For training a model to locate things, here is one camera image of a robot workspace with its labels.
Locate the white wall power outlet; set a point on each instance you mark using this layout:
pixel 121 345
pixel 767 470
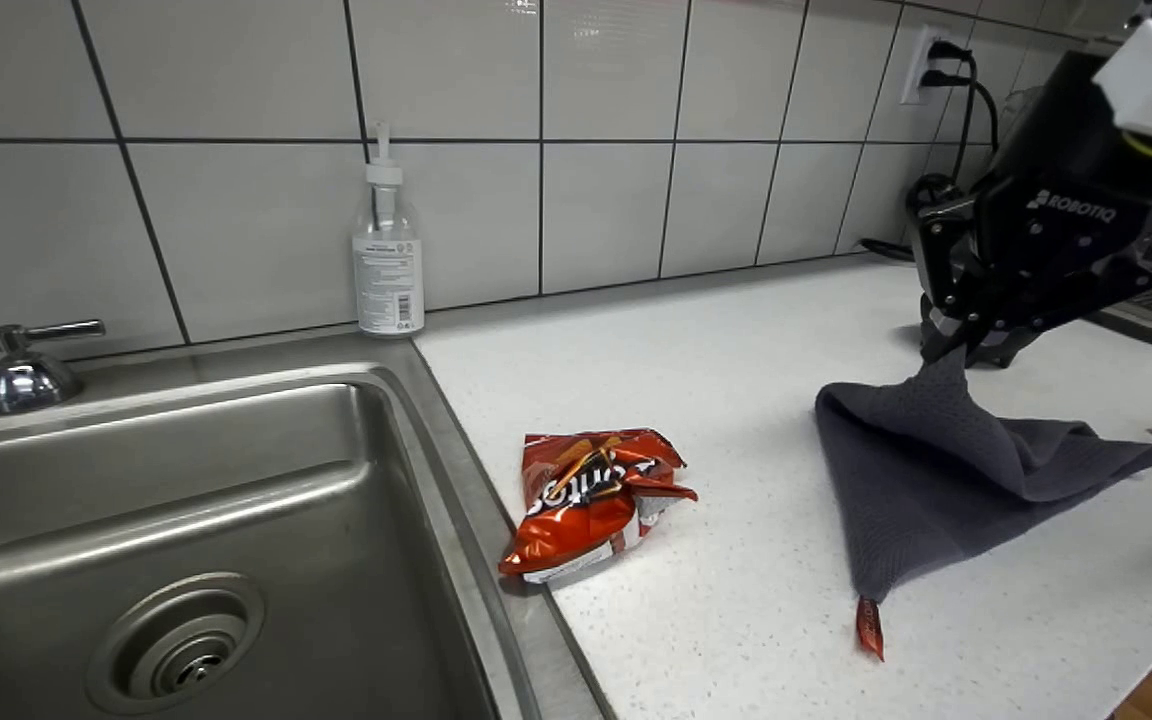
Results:
pixel 923 60

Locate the red chips bag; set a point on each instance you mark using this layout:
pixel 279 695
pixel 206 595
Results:
pixel 589 502

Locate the clear soap pump bottle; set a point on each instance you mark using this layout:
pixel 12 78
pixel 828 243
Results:
pixel 385 274

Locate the grey waffle towel red tag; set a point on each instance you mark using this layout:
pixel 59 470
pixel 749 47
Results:
pixel 950 481

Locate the stainless steel sink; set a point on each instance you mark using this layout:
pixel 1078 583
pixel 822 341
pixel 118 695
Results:
pixel 203 533

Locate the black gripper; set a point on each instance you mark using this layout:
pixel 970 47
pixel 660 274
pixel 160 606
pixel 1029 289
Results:
pixel 1057 184

